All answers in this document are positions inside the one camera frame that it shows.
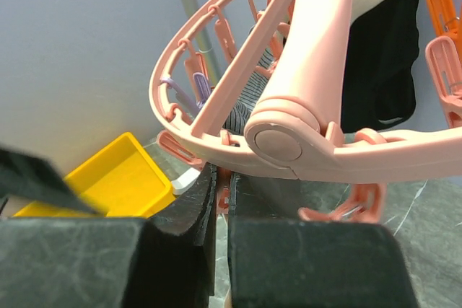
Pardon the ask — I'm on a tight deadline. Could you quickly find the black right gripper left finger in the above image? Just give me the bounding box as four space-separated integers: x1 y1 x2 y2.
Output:
1 164 217 307

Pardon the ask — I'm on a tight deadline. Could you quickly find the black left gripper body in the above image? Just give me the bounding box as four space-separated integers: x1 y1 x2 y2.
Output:
1 147 108 216

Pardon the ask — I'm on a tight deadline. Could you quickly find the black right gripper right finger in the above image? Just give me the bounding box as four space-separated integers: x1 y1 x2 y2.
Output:
227 174 418 307

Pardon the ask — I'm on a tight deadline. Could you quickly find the pink round clip hanger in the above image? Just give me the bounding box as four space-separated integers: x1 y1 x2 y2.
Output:
148 0 462 224

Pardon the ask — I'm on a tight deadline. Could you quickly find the grey striped underwear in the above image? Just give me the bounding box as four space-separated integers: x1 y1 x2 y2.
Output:
223 45 276 135

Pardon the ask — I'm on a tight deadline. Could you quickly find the black hanging underwear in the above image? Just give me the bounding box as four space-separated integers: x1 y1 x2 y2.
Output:
341 0 419 133

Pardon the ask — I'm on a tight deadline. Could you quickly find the yellow plastic tray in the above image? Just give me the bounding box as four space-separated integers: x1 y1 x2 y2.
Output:
12 131 178 219

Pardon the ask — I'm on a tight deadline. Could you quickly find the metal clothes rack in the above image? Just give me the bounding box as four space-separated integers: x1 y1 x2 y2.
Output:
165 0 223 195

